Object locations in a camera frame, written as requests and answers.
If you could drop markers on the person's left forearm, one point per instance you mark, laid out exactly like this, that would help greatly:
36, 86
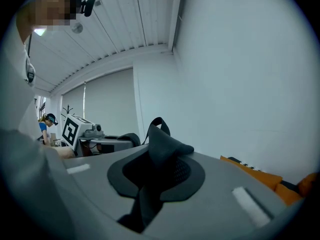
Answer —
65, 152

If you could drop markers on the orange sofa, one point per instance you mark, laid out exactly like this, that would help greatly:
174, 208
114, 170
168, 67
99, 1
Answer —
262, 177

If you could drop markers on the black coat rack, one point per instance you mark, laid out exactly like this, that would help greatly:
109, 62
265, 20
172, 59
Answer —
68, 109

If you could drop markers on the brown cardboard box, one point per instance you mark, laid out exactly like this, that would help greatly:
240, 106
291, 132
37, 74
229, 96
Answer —
54, 139

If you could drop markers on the narrow grey roller blind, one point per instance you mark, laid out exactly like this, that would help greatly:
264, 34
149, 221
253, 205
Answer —
73, 101

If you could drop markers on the black clip-on device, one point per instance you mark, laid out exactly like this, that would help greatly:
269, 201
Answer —
30, 74

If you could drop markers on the round ceiling smoke detector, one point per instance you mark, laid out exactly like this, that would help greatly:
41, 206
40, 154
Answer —
77, 28

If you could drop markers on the person's white t-shirt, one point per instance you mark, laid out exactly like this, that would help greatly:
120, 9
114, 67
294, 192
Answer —
12, 96

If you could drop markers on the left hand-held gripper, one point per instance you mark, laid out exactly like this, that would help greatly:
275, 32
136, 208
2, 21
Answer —
71, 131

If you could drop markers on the ceiling light panel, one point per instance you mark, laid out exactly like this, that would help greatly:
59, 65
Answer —
40, 32

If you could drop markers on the black head-worn camera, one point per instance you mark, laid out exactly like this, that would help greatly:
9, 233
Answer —
88, 5

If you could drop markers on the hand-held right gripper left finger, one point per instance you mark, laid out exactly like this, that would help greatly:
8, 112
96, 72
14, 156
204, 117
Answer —
87, 191

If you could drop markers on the person's face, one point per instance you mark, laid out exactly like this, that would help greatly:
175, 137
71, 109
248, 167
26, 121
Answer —
50, 9

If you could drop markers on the orange throw pillow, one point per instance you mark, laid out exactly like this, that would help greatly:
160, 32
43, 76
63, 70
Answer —
308, 184

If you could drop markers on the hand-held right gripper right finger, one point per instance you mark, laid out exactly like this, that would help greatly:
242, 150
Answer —
212, 216

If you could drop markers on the wide grey roller blind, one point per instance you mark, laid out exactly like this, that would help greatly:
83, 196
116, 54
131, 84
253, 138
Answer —
112, 106

